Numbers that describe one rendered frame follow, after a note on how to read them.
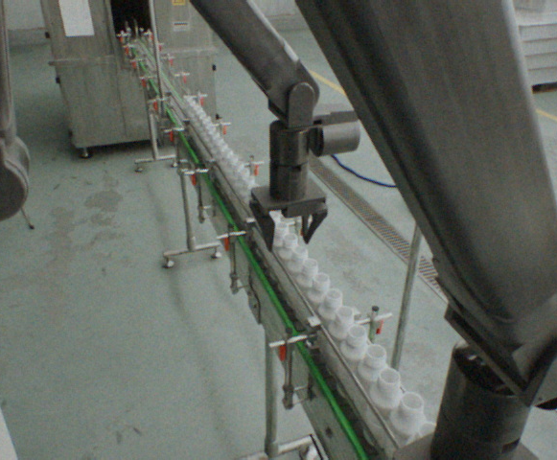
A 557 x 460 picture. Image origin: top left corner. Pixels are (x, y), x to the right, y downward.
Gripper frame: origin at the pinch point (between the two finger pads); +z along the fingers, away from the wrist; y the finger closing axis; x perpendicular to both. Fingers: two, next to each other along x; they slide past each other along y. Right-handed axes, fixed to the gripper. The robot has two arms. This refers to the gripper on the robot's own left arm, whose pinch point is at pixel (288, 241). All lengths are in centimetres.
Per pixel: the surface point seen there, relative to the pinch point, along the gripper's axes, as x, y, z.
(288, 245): -33.6, -13.6, 25.4
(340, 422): 6.8, -9.1, 40.7
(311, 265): -24.3, -15.8, 25.7
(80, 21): -388, 25, 28
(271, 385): -47, -14, 92
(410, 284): -46, -63, 60
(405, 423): 19.5, -13.5, 26.7
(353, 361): 3.3, -12.7, 28.7
